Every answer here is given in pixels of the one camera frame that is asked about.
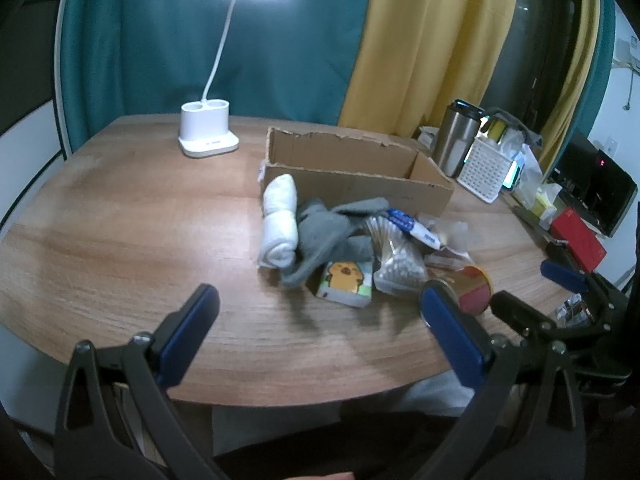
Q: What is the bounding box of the grey sock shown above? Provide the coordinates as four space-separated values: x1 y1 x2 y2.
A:
280 197 391 289

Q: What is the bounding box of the clear snack bag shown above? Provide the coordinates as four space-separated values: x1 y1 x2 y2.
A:
417 212 478 268

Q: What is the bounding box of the rolled white towel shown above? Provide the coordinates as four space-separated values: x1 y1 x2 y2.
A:
257 174 299 269

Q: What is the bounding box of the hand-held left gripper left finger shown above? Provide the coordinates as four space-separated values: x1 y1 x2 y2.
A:
54 283 223 480

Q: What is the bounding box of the teal curtain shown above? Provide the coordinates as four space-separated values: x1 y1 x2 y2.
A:
59 0 378 148

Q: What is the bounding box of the cardboard box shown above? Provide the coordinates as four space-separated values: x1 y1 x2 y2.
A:
259 126 455 221

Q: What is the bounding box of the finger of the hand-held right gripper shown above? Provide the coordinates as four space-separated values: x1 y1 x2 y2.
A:
540 259 628 306
489 290 608 348

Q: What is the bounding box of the red box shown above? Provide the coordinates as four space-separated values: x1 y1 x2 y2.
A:
550 206 607 273

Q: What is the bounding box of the white perforated basket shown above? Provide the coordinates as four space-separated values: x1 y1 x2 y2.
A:
456 137 518 204

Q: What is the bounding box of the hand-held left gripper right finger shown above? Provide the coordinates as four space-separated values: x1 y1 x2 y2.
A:
415 280 588 480

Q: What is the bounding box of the clear plastic bag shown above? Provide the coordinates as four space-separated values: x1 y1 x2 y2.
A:
510 142 543 196

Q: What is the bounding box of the yellow curtain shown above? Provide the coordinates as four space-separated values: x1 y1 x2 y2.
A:
337 0 526 138

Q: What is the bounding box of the blue tissue pack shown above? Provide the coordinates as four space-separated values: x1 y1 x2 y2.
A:
387 207 446 251

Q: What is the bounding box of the white desk lamp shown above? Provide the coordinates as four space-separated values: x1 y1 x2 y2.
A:
178 0 301 158

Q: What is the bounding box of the bag of cotton swabs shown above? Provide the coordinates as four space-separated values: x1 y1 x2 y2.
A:
365 214 430 295

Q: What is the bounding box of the cartoon print tissue pack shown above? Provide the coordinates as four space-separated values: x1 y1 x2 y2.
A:
315 260 375 308

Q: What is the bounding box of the yellow tissue box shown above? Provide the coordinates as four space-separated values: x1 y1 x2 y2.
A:
522 184 563 221

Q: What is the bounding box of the black electronic device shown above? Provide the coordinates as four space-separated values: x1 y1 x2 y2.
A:
552 132 638 238

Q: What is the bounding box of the small white box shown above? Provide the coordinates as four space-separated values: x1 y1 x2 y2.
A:
417 126 441 157

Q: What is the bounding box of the red and gold can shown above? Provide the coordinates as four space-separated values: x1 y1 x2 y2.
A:
432 265 496 317

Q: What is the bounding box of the stainless steel tumbler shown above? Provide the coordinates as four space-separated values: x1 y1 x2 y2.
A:
431 100 483 178

